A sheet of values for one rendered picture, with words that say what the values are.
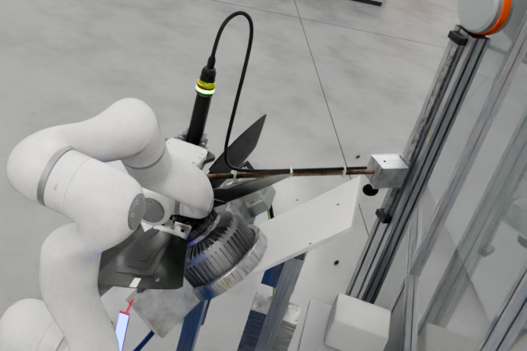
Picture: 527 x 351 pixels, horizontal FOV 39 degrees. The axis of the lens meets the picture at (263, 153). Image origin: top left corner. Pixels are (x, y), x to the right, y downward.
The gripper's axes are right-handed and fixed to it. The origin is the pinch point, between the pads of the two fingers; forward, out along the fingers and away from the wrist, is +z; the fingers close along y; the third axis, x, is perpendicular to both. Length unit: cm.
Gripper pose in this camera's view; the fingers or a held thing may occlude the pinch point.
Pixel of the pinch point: (194, 139)
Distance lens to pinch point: 184.0
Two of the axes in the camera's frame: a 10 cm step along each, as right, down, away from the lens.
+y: 9.5, 3.1, -0.5
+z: 2.1, -4.9, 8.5
